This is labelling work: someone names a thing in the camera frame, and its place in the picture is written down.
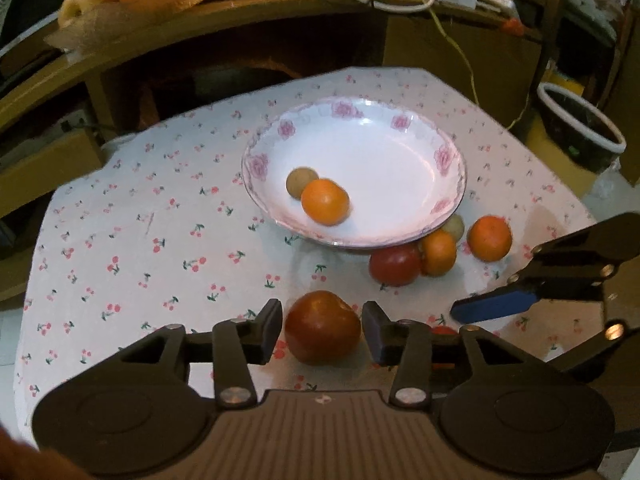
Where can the pale tan round fruit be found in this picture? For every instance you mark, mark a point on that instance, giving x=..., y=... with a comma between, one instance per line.
x=455, y=227

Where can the small red object on shelf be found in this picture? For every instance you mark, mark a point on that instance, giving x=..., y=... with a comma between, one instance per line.
x=513, y=27

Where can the small tan fruit in plate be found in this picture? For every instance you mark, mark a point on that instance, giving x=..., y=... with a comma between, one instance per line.
x=298, y=179

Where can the wooden shelf desk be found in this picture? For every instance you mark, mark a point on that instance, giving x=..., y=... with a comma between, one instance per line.
x=222, y=49

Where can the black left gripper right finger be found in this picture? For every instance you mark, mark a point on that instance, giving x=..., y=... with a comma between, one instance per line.
x=405, y=345

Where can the black bin white rim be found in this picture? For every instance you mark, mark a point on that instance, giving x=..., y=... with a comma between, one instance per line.
x=588, y=137

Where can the orange tangerine in plate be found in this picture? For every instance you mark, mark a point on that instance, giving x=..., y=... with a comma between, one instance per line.
x=325, y=202

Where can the woven fruit tray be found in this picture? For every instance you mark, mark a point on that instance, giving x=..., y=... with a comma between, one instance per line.
x=109, y=22

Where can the small red tomato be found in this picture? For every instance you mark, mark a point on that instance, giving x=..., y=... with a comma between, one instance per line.
x=444, y=330

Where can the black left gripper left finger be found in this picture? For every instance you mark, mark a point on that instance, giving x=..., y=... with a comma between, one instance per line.
x=236, y=345

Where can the cardboard box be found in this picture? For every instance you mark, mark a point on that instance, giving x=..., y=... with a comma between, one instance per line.
x=65, y=159

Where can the orange tangerine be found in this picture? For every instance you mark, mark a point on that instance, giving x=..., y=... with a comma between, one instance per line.
x=490, y=238
x=438, y=253
x=325, y=202

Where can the white floral ceramic plate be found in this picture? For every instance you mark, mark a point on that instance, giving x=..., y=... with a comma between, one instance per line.
x=404, y=176

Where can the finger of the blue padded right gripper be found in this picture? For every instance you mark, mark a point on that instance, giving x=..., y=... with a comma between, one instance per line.
x=492, y=305

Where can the large dark red tomato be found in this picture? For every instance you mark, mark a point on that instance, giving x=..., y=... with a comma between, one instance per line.
x=321, y=329

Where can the cherry print tablecloth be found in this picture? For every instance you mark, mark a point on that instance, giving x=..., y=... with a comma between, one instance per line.
x=165, y=232

